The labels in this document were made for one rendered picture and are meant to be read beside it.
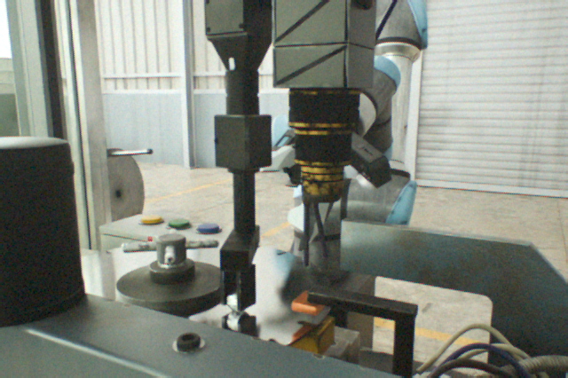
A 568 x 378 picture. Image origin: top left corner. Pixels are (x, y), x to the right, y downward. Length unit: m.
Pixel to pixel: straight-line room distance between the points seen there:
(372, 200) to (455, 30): 5.42
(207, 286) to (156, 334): 0.27
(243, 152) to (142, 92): 8.33
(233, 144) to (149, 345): 0.27
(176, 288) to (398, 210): 0.62
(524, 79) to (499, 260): 5.72
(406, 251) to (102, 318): 0.40
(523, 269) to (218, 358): 0.41
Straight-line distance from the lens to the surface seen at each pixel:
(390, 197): 1.01
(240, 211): 0.46
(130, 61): 8.94
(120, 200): 1.80
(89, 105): 1.00
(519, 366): 0.49
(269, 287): 0.50
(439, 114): 6.33
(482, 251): 0.55
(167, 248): 0.48
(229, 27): 0.44
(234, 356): 0.20
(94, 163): 1.01
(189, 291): 0.48
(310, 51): 0.36
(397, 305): 0.40
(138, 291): 0.49
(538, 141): 6.27
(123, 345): 0.21
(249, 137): 0.43
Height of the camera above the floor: 1.14
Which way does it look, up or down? 12 degrees down
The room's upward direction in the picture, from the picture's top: straight up
